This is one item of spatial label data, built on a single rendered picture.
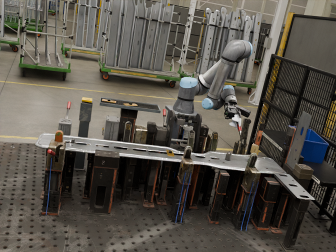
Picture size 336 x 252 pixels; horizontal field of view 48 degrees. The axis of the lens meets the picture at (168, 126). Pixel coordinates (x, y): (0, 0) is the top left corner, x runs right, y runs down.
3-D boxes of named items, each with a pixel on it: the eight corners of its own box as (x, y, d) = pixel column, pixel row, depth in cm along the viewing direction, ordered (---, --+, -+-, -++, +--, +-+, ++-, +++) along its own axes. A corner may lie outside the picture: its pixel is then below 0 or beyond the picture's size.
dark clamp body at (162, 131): (144, 189, 229) (154, 130, 218) (142, 179, 242) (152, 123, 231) (161, 190, 231) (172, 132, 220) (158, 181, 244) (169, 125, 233)
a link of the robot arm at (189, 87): (174, 95, 262) (177, 76, 258) (184, 94, 272) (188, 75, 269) (188, 100, 255) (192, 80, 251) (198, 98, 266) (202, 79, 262)
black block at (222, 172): (208, 225, 202) (220, 176, 194) (203, 215, 212) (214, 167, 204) (222, 227, 204) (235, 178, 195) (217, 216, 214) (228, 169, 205)
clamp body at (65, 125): (49, 182, 217) (55, 122, 206) (52, 173, 227) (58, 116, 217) (67, 183, 219) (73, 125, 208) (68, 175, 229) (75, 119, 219)
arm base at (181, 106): (170, 106, 270) (172, 93, 268) (189, 108, 276) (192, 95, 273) (176, 112, 257) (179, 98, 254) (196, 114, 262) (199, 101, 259)
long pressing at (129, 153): (32, 149, 185) (33, 146, 185) (40, 134, 207) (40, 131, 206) (288, 176, 212) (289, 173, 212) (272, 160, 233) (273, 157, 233)
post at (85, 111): (72, 170, 236) (80, 102, 224) (73, 165, 243) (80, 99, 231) (84, 171, 238) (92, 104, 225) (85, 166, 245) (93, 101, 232)
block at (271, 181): (255, 230, 205) (267, 184, 197) (247, 219, 216) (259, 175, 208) (271, 232, 207) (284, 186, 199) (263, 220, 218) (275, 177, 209)
